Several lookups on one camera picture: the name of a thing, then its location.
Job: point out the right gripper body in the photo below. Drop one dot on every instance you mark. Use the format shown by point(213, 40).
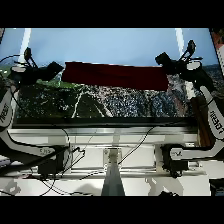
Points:
point(166, 63)

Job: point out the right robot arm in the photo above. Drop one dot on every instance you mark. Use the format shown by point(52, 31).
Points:
point(216, 123)

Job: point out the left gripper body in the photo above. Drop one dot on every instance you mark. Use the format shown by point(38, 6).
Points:
point(50, 71)

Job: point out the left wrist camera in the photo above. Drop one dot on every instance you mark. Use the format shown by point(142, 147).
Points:
point(28, 55)

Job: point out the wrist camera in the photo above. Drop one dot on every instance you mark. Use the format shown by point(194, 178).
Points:
point(190, 48)
point(28, 55)

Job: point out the dark red garment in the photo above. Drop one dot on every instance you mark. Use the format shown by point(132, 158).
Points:
point(116, 76)

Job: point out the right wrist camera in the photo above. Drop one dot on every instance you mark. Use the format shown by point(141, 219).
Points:
point(190, 48)

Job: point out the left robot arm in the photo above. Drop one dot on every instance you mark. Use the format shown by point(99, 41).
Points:
point(6, 113)

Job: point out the silver frame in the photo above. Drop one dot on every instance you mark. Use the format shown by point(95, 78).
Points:
point(113, 140)

